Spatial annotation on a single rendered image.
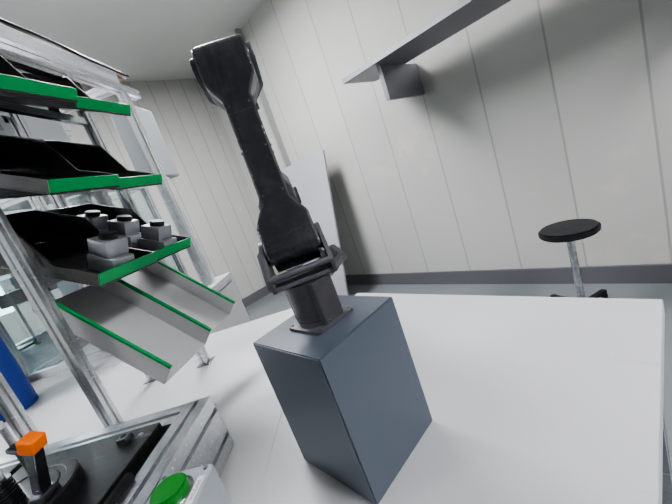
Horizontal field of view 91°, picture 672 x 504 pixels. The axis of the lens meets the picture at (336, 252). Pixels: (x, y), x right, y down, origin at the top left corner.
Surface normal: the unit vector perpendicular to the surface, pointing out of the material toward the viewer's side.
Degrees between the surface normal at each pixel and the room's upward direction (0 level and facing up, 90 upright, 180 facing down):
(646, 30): 90
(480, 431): 0
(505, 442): 0
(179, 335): 45
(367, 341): 90
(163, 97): 90
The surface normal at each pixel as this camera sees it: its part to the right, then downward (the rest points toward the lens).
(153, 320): 0.42, -0.84
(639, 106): -0.66, 0.39
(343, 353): 0.68, -0.07
